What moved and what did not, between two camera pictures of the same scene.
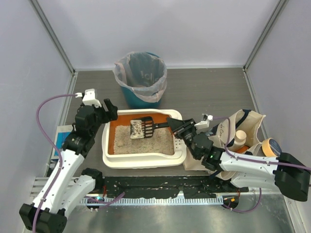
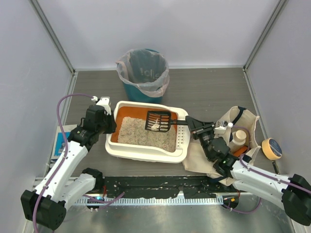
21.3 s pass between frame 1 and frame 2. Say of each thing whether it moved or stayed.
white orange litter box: moved
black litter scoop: moved
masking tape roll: stayed
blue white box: stayed
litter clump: moved
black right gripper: moved
